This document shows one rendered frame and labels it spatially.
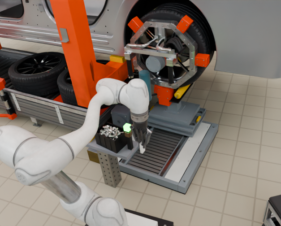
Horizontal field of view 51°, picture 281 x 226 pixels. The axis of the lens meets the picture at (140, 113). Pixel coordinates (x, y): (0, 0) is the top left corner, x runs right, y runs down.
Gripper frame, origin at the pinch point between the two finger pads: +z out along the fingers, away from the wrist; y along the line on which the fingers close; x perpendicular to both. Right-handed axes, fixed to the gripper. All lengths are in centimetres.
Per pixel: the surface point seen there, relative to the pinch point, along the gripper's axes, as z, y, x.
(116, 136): 21.5, -34.0, 18.8
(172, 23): -34, -26, 88
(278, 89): 76, 42, 213
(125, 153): 32.4, -26.1, 16.8
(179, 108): 54, -28, 107
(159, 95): 30, -37, 85
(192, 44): -21, -11, 88
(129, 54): -16, -49, 65
